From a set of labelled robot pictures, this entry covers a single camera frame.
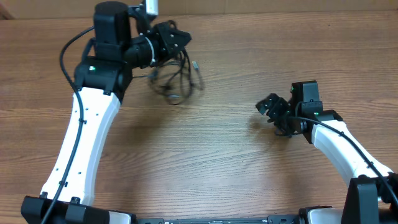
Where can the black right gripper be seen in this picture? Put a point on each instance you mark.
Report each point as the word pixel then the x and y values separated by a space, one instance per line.
pixel 272 112

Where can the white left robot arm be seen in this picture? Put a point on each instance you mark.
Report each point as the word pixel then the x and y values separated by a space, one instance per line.
pixel 99 84

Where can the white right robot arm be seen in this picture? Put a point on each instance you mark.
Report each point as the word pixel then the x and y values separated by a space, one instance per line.
pixel 372 186

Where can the brown cardboard back panel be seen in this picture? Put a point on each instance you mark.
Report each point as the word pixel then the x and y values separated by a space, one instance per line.
pixel 49 9

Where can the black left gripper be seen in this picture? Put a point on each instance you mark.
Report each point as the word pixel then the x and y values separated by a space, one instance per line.
pixel 163 33

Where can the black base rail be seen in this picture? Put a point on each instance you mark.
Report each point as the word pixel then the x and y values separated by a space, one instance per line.
pixel 217 220

